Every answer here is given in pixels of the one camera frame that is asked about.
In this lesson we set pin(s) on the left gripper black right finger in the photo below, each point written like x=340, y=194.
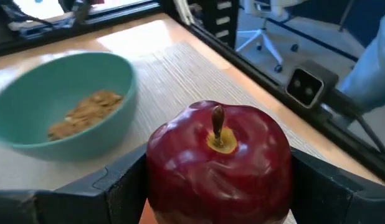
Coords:
x=335, y=202

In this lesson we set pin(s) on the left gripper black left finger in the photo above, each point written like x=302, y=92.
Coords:
x=71, y=205

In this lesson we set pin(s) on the dark red apple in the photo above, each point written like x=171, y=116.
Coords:
x=217, y=180

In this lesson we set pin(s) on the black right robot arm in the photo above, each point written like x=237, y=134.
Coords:
x=40, y=26

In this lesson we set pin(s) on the brown cereal heap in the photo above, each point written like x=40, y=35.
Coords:
x=86, y=112

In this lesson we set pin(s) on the teal bowl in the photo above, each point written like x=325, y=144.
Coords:
x=33, y=102

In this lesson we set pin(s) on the person's leg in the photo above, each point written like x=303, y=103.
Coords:
x=373, y=71

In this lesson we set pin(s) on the grey woven placemat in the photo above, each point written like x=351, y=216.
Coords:
x=180, y=84

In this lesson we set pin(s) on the white office chair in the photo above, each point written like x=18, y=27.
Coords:
x=264, y=37

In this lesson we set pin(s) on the black box with white labels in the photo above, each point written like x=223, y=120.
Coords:
x=225, y=18

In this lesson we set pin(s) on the black table-level camera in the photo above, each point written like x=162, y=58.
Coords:
x=306, y=86

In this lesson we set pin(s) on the silver frame bracket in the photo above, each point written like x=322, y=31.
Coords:
x=183, y=11

